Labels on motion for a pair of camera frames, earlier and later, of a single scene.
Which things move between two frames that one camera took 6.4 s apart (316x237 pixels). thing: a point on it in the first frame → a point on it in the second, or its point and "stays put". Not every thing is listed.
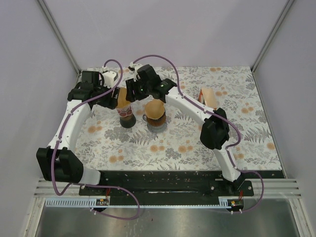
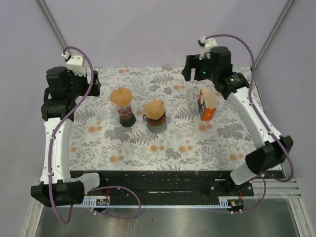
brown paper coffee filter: x=154 y=109 stays put
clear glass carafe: x=156 y=129 stays put
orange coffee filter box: x=207 y=96 stays put
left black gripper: x=111 y=102 → x=84 y=79
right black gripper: x=131 y=86 → x=192 y=62
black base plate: x=174 y=184 stays put
